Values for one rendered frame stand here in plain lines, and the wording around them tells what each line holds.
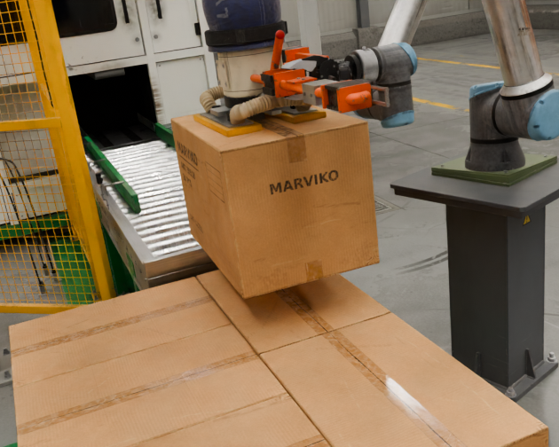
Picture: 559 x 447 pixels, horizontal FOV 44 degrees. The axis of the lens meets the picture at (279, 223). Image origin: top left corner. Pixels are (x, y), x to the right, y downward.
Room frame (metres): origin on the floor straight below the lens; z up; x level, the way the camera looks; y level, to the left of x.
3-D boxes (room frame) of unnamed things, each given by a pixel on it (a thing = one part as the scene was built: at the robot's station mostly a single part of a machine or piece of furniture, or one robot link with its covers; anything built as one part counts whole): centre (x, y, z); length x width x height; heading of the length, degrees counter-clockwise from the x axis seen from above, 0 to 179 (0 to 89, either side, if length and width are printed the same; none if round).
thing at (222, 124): (1.95, 0.12, 1.09); 0.34 x 0.10 x 0.05; 20
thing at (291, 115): (2.02, -0.06, 1.09); 0.34 x 0.10 x 0.05; 20
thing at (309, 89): (1.55, -0.13, 1.19); 0.07 x 0.07 x 0.04; 20
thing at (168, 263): (2.26, 0.14, 0.58); 0.70 x 0.03 x 0.06; 110
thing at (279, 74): (1.75, -0.06, 1.20); 0.10 x 0.08 x 0.06; 110
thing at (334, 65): (1.80, -0.19, 1.20); 0.12 x 0.09 x 0.08; 111
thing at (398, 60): (1.86, -0.35, 1.19); 0.12 x 0.09 x 0.10; 111
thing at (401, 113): (1.86, -0.35, 1.08); 0.12 x 0.09 x 0.12; 22
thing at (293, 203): (1.97, 0.02, 0.87); 0.60 x 0.40 x 0.40; 18
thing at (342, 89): (1.42, -0.17, 1.20); 0.08 x 0.07 x 0.05; 20
